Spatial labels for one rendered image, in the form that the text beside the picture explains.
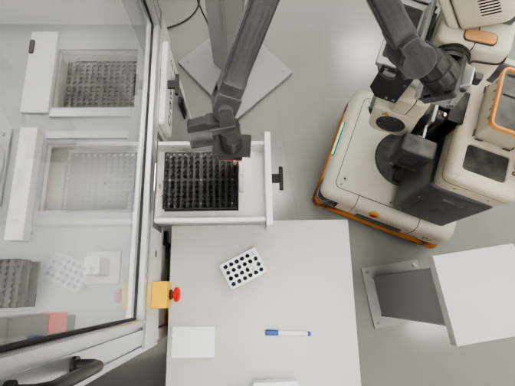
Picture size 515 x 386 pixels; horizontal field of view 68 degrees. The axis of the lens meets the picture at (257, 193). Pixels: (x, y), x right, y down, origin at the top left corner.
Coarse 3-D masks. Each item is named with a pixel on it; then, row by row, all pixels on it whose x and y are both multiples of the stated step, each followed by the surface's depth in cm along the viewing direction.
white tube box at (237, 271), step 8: (240, 256) 118; (248, 256) 121; (256, 256) 118; (224, 264) 117; (232, 264) 120; (240, 264) 117; (248, 264) 117; (256, 264) 117; (224, 272) 116; (232, 272) 116; (240, 272) 120; (248, 272) 117; (256, 272) 120; (264, 272) 117; (232, 280) 116; (240, 280) 119; (248, 280) 116; (232, 288) 115
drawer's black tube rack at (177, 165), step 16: (176, 160) 114; (192, 160) 115; (208, 160) 115; (176, 176) 113; (192, 176) 117; (208, 176) 114; (224, 176) 117; (176, 192) 112; (192, 192) 112; (208, 192) 112; (224, 192) 116; (176, 208) 111; (192, 208) 111; (208, 208) 111; (224, 208) 115
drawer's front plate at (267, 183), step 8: (264, 136) 114; (264, 144) 114; (264, 152) 114; (264, 160) 115; (264, 168) 115; (264, 176) 116; (264, 184) 116; (264, 192) 117; (264, 200) 117; (264, 208) 118; (272, 208) 109; (264, 216) 118; (272, 216) 108; (272, 224) 108
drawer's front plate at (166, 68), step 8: (168, 48) 122; (168, 56) 122; (168, 64) 122; (168, 72) 122; (160, 88) 117; (160, 96) 117; (168, 96) 121; (160, 104) 116; (168, 104) 121; (160, 112) 115; (168, 112) 121; (160, 120) 115; (168, 128) 121; (168, 136) 124
